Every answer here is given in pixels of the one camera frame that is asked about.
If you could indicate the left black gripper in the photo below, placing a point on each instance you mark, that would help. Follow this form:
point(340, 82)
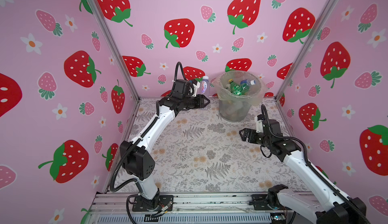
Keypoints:
point(198, 101)

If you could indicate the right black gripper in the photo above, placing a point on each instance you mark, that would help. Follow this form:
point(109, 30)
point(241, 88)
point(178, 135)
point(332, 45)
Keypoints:
point(250, 138)

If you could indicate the clear bottle white cap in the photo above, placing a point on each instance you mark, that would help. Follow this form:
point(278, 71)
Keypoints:
point(205, 86)

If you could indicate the green bottle yellow cap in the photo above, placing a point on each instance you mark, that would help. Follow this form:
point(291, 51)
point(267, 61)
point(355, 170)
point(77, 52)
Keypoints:
point(242, 89)

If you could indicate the clear bottle blue label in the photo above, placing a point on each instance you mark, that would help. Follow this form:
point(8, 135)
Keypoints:
point(247, 82)

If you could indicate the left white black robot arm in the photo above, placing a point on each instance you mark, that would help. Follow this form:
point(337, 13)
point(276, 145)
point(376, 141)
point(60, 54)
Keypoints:
point(135, 155)

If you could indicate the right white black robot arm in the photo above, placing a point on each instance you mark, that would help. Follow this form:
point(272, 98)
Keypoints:
point(333, 205)

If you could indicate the translucent grey waste bin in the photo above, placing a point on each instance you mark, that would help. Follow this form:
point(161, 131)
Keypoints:
point(234, 108)

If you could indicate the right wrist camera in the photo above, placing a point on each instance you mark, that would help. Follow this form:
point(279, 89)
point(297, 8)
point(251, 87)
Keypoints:
point(261, 125)

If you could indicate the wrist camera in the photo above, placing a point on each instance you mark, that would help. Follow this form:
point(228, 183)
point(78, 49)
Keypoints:
point(195, 87)
point(261, 125)

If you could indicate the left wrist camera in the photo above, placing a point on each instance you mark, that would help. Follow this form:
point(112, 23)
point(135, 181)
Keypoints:
point(195, 87)

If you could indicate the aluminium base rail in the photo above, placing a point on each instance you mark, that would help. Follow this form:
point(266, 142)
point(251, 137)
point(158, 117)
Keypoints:
point(193, 208)

